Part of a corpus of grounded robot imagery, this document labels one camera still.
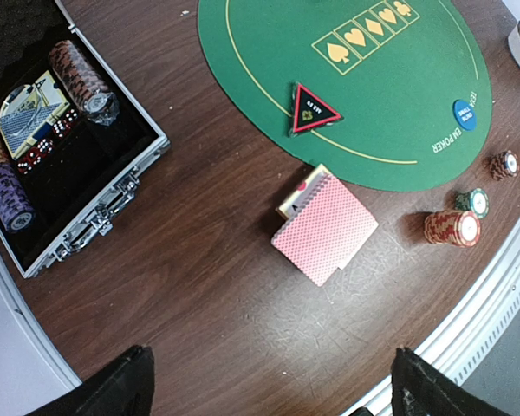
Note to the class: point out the round green poker mat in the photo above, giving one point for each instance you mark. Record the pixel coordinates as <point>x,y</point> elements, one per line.
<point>392,68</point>

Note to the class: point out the front aluminium rail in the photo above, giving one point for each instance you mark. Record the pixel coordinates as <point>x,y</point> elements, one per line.
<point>460,343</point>

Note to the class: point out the red dice set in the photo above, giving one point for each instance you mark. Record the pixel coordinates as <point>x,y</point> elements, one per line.
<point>45,146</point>

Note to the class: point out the blue card deck in case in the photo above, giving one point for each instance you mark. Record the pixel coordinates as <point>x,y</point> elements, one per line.
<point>29,112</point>

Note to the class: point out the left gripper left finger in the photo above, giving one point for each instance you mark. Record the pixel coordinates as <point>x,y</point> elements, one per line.
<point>125,386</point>

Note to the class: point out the gold card deck box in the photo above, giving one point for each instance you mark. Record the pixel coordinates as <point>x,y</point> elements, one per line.
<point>294,201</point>

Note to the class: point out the purple chip row in case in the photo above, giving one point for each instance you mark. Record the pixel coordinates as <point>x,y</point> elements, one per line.
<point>16,211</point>

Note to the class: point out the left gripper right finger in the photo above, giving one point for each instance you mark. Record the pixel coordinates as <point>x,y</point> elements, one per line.
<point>420,389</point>

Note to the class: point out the triangular all-in button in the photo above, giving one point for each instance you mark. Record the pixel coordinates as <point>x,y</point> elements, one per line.
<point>310,111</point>

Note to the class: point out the orange poker chip stack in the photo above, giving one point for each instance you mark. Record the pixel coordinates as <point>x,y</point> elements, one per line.
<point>458,228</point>

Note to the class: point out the green poker chip stack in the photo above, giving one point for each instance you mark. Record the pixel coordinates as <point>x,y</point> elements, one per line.
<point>475,200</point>

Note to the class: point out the pink-backed playing card deck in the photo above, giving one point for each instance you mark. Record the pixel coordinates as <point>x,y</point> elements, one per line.
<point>327,230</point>

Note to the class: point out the blue small blind button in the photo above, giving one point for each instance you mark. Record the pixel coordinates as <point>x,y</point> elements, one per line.
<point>464,114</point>

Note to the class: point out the brown poker chip stack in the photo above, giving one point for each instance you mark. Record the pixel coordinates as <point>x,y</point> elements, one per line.
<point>504,165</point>

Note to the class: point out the brown chip row in case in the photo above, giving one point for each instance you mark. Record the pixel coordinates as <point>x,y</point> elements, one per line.
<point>85,87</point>

